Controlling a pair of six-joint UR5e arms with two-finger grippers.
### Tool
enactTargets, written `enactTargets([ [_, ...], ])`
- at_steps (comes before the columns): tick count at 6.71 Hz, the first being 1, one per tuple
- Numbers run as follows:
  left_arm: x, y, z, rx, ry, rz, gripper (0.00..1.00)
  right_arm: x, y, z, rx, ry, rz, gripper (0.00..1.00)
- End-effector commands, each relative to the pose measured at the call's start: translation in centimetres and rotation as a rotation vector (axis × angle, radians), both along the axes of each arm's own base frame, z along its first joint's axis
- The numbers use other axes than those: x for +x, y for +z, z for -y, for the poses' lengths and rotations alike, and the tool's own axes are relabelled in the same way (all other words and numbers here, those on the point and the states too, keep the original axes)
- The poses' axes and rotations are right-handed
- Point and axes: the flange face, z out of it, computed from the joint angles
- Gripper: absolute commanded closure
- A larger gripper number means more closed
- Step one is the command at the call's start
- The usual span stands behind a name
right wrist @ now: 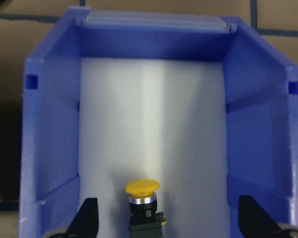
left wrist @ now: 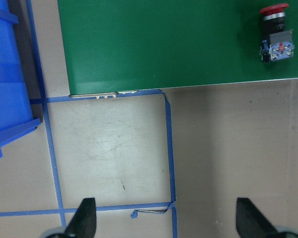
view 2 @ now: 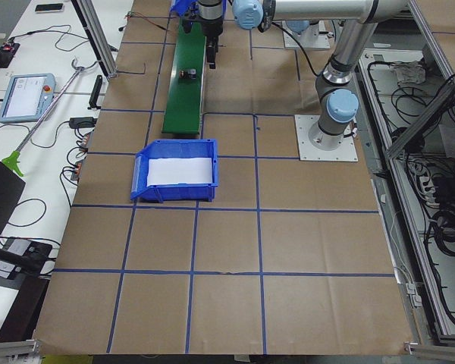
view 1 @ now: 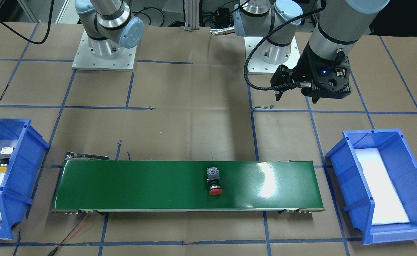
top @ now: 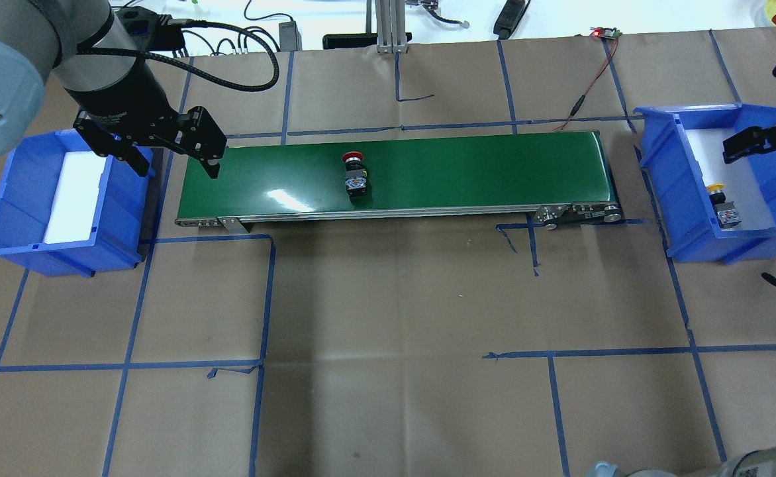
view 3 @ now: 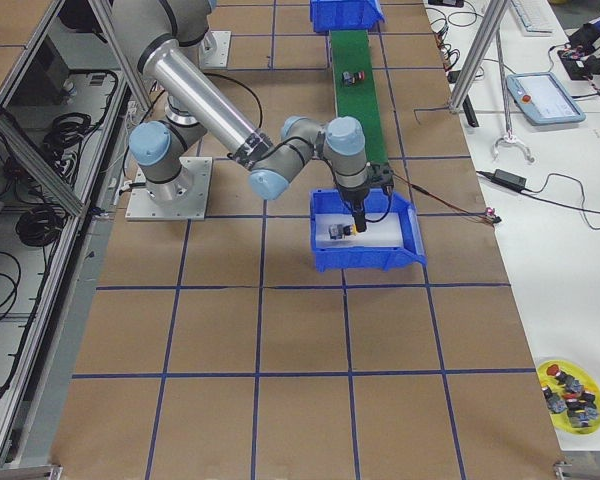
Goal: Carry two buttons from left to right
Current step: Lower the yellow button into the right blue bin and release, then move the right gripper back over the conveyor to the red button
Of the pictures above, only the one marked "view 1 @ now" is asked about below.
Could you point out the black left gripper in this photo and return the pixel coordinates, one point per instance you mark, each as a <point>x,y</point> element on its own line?
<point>305,65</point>

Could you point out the yellow push button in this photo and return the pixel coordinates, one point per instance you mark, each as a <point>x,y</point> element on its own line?
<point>5,155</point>

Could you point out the red push button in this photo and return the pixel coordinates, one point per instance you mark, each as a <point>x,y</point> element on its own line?
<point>213,181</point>

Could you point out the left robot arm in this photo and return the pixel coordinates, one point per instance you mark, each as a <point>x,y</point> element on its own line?
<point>341,25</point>

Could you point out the blue bin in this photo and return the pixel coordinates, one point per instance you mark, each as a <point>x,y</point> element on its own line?
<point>401,166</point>
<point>20,177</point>

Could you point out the green conveyor belt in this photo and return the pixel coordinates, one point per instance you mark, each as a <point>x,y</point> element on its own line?
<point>108,185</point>

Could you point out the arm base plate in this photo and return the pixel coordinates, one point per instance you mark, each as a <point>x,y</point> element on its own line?
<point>268,57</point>
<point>105,55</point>

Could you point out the aluminium frame post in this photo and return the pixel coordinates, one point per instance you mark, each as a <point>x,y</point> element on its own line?
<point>192,14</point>

